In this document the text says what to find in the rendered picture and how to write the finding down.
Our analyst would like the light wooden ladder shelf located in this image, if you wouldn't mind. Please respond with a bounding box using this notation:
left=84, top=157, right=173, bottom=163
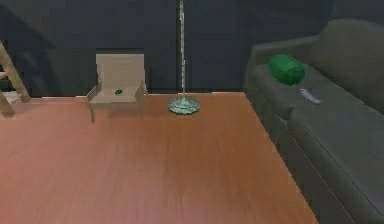
left=0, top=41, right=32, bottom=116

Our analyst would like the green round cushion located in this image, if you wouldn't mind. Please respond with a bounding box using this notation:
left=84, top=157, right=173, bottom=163
left=268, top=53, right=306, bottom=86

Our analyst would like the teal floor lamp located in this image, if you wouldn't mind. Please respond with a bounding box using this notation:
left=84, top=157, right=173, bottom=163
left=167, top=0, right=202, bottom=116

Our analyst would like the beige armchair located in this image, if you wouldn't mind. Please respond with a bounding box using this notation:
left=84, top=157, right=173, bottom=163
left=86, top=53, right=149, bottom=125

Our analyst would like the grey remote control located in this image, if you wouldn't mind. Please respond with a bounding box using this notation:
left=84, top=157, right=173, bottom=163
left=298, top=87, right=322, bottom=106

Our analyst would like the dark grey sofa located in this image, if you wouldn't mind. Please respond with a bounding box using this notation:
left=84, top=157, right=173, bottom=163
left=244, top=18, right=384, bottom=224

